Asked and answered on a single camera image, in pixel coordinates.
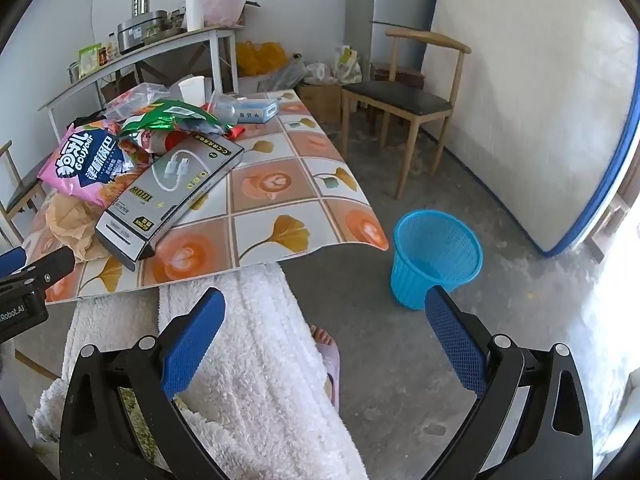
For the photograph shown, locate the green food packet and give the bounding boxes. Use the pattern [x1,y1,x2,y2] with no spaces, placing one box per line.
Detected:
[77,44,103,72]

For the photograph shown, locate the blue plastic wastebasket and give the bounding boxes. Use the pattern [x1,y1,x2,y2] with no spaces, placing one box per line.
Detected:
[391,210,484,311]

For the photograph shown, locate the dark brown wooden stool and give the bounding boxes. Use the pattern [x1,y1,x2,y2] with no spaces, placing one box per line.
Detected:
[370,62,426,111]

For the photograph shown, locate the closed cardboard box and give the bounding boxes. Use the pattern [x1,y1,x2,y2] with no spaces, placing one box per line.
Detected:
[297,82,343,126]

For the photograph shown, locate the purple slipper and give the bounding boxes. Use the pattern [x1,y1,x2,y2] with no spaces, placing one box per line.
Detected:
[316,340,342,408]

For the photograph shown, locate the white paper cup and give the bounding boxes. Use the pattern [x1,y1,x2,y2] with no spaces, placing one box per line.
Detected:
[178,76,207,106]

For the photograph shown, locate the wooden chair with black seat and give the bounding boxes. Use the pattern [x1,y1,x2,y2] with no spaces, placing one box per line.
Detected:
[0,140,48,246]
[341,30,472,200]

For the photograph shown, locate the large clear plastic bag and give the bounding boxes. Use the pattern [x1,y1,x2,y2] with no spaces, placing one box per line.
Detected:
[102,82,171,123]

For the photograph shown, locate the clear plastic sheet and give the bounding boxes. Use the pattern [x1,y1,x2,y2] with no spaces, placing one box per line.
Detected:
[257,57,308,93]

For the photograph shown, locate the pink snack bag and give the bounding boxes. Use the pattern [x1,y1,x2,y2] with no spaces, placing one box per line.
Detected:
[37,125,133,208]

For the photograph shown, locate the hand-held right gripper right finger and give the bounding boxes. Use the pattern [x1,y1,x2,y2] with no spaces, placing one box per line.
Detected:
[424,285,596,480]

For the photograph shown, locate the wooden frame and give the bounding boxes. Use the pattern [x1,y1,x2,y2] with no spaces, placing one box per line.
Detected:
[582,192,628,263]

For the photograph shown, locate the pink plastic bag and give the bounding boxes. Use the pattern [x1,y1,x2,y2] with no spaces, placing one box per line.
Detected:
[200,0,246,27]

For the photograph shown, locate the green snack bag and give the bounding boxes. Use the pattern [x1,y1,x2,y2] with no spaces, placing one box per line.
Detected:
[117,100,236,173]

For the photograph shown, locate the white mattress with blue edge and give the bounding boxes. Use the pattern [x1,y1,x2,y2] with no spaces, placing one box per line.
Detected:
[430,0,640,258]

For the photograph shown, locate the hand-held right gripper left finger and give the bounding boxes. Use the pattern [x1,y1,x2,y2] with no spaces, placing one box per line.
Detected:
[60,287,231,480]

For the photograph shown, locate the white paper towel roll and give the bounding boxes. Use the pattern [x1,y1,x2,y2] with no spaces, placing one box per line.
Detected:
[185,0,206,31]

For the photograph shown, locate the person's foot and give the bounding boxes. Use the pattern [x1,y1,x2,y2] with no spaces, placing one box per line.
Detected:
[310,325,337,401]

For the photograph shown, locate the olive green stool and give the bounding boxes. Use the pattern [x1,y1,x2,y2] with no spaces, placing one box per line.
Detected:
[117,387,166,466]

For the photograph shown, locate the brown cardboard sheet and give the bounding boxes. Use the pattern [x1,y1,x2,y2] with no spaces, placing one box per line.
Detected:
[100,67,142,106]

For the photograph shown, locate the crumpled brown paper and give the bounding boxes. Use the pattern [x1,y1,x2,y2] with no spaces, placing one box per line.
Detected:
[45,192,113,262]

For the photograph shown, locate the white fleece pants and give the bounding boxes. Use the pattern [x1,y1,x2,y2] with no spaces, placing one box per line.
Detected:
[32,262,368,480]

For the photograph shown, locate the metal cooking pot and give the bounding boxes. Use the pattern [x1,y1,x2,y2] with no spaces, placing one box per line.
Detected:
[117,10,168,53]

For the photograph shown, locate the white plastic bag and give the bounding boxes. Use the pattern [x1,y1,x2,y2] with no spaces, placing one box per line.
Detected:
[305,62,336,86]

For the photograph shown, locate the grey cable box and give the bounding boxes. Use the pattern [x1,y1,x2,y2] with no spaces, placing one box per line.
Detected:
[95,132,246,272]

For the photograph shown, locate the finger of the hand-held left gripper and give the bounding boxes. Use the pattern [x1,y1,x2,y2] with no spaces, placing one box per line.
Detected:
[0,246,76,292]
[0,247,27,277]

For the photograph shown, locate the white side table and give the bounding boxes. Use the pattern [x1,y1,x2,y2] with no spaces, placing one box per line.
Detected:
[37,24,240,143]

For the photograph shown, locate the white bag with green print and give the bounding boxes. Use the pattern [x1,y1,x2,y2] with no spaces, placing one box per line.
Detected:
[334,46,363,85]

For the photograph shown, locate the blue white carton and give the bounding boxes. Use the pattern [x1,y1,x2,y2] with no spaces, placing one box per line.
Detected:
[235,99,280,124]

